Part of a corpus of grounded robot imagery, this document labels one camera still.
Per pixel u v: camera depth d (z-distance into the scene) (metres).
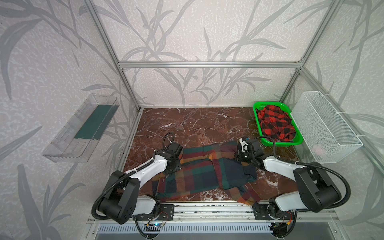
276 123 1.01
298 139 0.94
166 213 0.73
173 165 0.77
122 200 0.42
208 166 0.86
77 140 0.65
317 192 0.43
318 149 0.75
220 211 0.75
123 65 0.94
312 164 0.48
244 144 0.83
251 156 0.72
